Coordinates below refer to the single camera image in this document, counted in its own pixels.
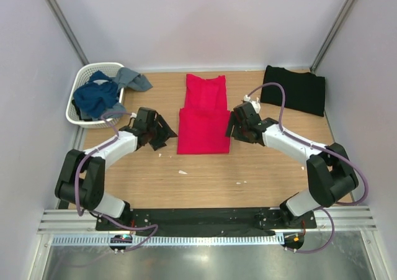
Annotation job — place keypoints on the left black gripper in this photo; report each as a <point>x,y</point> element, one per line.
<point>165,133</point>

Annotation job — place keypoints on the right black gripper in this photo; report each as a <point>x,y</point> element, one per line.
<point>233,121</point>

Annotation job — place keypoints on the red t shirt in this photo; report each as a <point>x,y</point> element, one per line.
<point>204,118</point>

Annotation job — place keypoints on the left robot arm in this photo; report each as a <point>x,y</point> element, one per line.
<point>82,176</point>

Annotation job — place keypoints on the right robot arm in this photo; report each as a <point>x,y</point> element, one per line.
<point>330,176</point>

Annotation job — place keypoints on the grey blue t shirt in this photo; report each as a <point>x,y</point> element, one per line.
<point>126,78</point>

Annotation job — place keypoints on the dark blue t shirt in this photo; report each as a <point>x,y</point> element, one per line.
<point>91,99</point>

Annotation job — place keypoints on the folded black t shirt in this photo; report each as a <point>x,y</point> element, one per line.
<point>304,92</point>

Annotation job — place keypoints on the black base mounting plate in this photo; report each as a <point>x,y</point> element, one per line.
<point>207,222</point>

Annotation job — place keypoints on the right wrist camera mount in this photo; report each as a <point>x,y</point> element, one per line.
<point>254,102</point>

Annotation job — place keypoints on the slotted white cable duct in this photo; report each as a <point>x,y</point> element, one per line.
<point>123,240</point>

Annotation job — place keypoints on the right aluminium corner post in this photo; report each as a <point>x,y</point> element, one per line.
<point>336,27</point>

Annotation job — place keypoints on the aluminium corner post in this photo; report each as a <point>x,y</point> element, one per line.
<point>336,27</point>
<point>63,22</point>

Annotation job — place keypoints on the left aluminium corner post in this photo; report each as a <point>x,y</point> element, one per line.
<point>63,22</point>

